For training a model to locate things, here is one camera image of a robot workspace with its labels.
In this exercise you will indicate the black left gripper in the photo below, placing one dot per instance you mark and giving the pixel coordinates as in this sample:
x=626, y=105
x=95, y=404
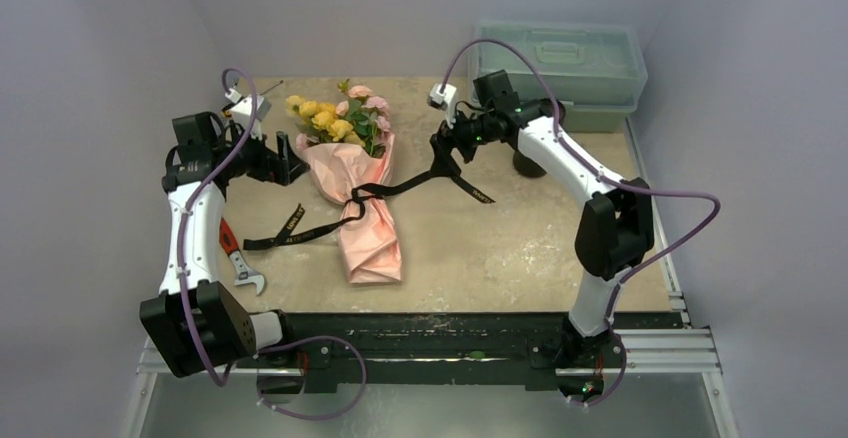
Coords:
x=280, y=167

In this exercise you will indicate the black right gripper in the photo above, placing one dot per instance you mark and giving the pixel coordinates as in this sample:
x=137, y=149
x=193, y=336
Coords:
x=448, y=138

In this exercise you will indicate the pink paper flower bouquet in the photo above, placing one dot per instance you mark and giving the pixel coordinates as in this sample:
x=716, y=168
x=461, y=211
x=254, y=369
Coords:
x=349, y=147

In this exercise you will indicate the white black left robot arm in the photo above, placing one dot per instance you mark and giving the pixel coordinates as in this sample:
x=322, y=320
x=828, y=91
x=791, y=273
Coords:
x=194, y=322

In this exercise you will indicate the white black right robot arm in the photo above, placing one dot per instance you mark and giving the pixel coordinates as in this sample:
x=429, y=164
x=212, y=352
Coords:
x=615, y=230

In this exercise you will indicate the dark cylindrical vase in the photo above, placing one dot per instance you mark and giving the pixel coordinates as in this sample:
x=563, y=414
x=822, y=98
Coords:
x=522, y=164

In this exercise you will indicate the green translucent plastic storage box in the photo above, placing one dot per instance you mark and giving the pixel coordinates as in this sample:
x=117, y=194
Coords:
x=597, y=71

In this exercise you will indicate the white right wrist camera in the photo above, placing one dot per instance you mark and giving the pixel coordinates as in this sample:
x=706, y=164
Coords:
x=443, y=97

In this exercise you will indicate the yellow black handled screwdriver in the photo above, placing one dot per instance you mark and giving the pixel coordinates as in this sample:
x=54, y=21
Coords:
x=275, y=85

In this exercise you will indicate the silver adjustable wrench red handle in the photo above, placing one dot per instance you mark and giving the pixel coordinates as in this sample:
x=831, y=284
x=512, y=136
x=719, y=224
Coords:
x=245, y=275

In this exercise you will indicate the aluminium rail frame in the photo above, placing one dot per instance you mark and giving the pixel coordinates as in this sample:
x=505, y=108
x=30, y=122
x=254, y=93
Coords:
x=196, y=326

